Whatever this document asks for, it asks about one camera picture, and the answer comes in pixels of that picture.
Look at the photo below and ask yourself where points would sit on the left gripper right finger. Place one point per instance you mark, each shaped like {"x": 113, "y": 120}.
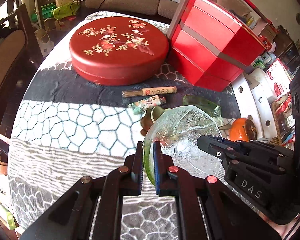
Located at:
{"x": 206, "y": 208}

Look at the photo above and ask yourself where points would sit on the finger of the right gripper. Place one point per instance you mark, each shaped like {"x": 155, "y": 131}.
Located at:
{"x": 252, "y": 152}
{"x": 271, "y": 200}

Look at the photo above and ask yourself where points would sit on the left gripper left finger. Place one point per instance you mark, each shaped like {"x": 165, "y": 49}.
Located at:
{"x": 91, "y": 208}

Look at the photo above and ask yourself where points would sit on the orange persimmon ceramic jar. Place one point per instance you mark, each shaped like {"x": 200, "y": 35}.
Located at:
{"x": 243, "y": 129}

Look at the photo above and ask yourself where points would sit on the green square glass plate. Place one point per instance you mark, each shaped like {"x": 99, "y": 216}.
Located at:
{"x": 205, "y": 105}

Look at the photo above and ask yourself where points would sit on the clear glass leaf bowl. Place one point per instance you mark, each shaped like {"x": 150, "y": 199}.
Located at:
{"x": 177, "y": 130}

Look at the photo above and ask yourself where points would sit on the red white snack bag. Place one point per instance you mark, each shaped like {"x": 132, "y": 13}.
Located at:
{"x": 279, "y": 79}

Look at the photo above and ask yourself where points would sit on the white cardboard tray box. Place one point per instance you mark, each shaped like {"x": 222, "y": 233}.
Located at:
{"x": 253, "y": 104}

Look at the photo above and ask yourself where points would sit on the patterned grey white tablecloth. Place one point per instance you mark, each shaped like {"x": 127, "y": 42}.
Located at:
{"x": 67, "y": 127}

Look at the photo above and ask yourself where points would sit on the incense stick tube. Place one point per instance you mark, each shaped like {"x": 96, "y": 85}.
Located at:
{"x": 149, "y": 91}

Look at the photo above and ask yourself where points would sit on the red tiered octagonal box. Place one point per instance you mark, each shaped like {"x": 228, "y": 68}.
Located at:
{"x": 209, "y": 45}

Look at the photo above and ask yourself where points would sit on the brown flower-shaped dish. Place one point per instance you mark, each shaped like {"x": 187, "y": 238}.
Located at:
{"x": 150, "y": 117}

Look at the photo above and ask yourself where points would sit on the green patterned small packet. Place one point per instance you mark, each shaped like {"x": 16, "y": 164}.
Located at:
{"x": 148, "y": 103}

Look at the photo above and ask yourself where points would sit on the round red lacquer box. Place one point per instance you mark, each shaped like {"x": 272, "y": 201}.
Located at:
{"x": 118, "y": 51}

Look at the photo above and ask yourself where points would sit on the wooden chair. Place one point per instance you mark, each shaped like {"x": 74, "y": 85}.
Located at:
{"x": 18, "y": 49}

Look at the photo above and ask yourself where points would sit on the green yellow bag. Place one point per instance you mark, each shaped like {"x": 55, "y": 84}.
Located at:
{"x": 67, "y": 10}

